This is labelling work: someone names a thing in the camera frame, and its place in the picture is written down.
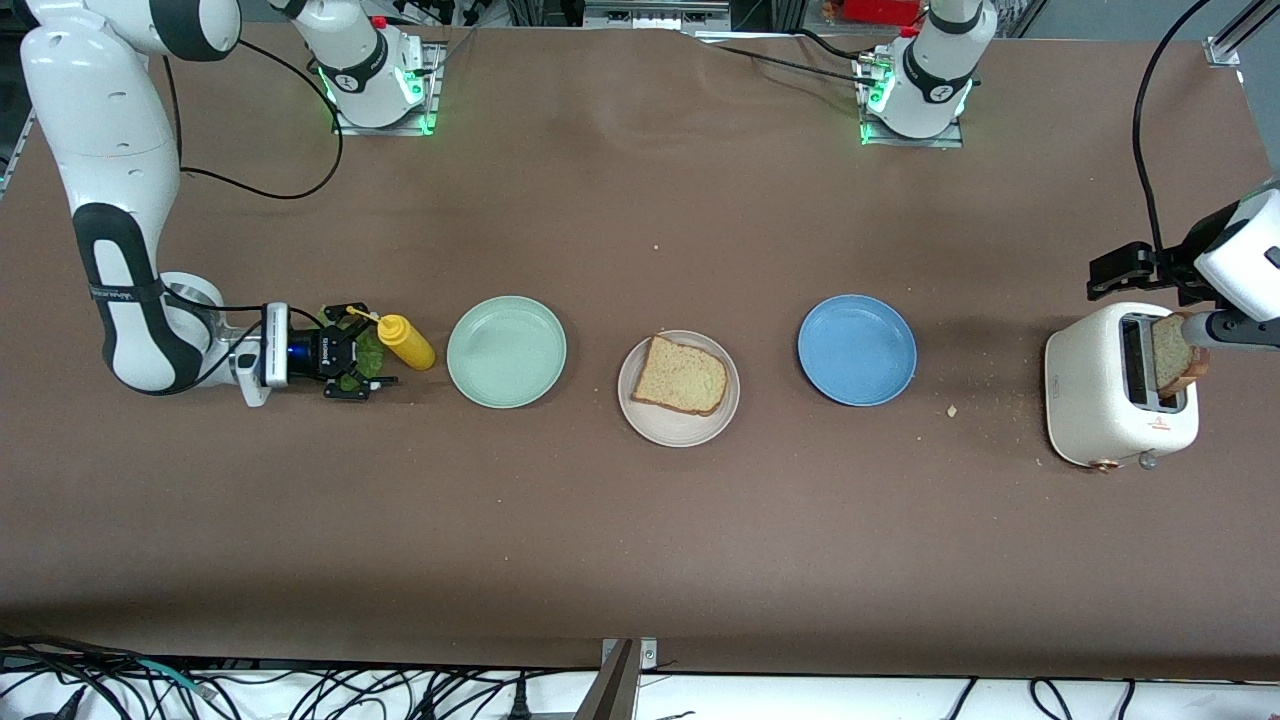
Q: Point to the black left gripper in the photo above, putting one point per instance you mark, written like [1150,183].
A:
[1176,267]

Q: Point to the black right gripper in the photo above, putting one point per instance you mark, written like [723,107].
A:
[331,352]

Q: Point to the green lettuce leaf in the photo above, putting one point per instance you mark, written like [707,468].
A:
[372,350]

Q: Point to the brown toasted bread slice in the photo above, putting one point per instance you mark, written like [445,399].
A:
[680,378]
[1172,355]

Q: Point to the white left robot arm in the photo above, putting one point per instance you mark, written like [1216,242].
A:
[935,70]

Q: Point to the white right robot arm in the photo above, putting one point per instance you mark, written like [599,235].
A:
[100,120]

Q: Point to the mint green plate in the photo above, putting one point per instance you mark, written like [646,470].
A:
[505,352]

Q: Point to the blue plate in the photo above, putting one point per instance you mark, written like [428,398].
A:
[857,350]

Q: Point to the beige plate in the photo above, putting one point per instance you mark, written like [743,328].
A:
[665,430]

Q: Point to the yellow squeeze sauce bottle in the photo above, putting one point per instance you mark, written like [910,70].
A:
[408,345]

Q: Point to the white two-slot toaster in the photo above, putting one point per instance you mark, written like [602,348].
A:
[1090,390]

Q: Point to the red box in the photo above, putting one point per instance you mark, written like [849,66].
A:
[875,10]

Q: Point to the black power plug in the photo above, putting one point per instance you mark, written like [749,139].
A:
[519,705]

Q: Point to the dark metal bar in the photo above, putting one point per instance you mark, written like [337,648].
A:
[610,690]

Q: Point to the grey metal device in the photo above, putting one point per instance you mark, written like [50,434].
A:
[655,12]

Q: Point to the aluminium frame profile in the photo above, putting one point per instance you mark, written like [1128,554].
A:
[1235,40]

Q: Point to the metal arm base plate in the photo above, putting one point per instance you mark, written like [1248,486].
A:
[435,90]
[865,135]

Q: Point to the silver metal bracket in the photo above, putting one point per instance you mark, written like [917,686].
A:
[648,655]

